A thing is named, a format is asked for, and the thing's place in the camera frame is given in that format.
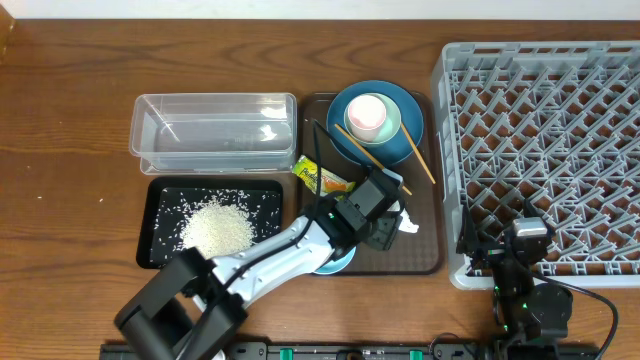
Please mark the white napkin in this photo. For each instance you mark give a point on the white napkin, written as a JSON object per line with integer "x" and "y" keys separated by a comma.
{"x": 406, "y": 225}

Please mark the wooden chopstick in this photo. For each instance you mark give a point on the wooden chopstick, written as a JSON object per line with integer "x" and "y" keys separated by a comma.
{"x": 366, "y": 153}
{"x": 417, "y": 153}

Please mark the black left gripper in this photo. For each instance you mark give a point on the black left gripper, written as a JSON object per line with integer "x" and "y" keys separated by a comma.
{"x": 386, "y": 235}

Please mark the pink cup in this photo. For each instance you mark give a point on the pink cup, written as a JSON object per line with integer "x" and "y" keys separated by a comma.
{"x": 366, "y": 115}

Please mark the black tray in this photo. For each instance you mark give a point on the black tray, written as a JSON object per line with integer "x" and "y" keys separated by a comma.
{"x": 172, "y": 200}

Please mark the brown serving tray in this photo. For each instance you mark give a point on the brown serving tray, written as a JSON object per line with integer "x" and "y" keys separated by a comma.
{"x": 420, "y": 253}

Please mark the dark blue plate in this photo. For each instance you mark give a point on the dark blue plate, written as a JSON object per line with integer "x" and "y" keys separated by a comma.
{"x": 400, "y": 105}

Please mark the mint green bowl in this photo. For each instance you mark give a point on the mint green bowl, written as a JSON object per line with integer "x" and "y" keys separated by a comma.
{"x": 390, "y": 127}

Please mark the clear plastic bin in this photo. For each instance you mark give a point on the clear plastic bin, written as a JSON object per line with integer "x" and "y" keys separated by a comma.
{"x": 214, "y": 133}

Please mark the right wooden chopstick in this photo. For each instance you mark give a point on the right wooden chopstick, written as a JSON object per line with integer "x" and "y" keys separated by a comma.
{"x": 417, "y": 153}

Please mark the light blue bowl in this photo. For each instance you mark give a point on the light blue bowl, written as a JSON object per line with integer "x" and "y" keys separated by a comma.
{"x": 335, "y": 266}

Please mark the yellow snack wrapper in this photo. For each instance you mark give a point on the yellow snack wrapper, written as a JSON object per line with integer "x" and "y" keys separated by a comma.
{"x": 307, "y": 171}

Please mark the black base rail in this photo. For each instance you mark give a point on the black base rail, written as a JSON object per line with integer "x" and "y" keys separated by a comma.
{"x": 263, "y": 351}

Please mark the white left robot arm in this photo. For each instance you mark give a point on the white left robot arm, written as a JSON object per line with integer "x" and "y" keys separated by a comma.
{"x": 193, "y": 306}

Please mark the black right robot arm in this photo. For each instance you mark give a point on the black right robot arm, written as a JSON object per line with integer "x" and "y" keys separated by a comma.
{"x": 530, "y": 311}

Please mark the grey dishwasher rack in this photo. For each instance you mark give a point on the grey dishwasher rack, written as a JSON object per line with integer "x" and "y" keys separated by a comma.
{"x": 553, "y": 123}

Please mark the left wooden chopstick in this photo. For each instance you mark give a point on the left wooden chopstick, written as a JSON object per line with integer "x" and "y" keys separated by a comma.
{"x": 366, "y": 153}

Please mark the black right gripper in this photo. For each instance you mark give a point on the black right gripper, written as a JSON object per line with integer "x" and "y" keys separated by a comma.
{"x": 490, "y": 249}

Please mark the pile of rice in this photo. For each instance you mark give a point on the pile of rice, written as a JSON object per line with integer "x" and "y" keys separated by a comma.
{"x": 217, "y": 230}

